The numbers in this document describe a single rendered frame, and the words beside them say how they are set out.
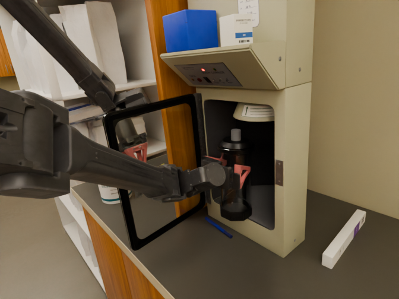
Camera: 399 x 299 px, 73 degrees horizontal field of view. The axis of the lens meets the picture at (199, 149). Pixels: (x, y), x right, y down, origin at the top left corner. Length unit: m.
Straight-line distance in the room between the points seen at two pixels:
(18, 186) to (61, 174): 0.05
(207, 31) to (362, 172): 0.72
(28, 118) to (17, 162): 0.05
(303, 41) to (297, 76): 0.08
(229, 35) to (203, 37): 0.12
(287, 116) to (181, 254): 0.50
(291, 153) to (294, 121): 0.08
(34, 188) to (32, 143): 0.05
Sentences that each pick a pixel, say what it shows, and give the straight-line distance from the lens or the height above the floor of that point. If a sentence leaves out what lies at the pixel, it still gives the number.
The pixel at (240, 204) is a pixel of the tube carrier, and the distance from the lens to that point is 0.82.
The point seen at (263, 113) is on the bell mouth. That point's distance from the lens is 0.74.
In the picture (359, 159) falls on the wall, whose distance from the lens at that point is 1.10.
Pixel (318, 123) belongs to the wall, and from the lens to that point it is 1.12.
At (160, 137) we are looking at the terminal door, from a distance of 0.77.
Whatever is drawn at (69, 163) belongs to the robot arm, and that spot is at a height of 1.40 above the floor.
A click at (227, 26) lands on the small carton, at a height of 1.55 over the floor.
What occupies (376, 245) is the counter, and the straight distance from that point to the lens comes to 0.96.
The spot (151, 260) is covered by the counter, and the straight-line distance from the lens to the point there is 0.88.
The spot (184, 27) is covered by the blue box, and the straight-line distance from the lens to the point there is 0.70.
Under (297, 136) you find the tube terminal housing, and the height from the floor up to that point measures 1.28.
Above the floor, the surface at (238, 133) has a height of 1.28.
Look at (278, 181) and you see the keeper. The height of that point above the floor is 1.18.
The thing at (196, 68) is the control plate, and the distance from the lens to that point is 0.72.
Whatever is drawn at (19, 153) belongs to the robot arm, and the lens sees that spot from 0.31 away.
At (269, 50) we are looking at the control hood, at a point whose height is 1.49.
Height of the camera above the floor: 1.50
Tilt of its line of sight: 20 degrees down
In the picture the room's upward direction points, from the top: 6 degrees counter-clockwise
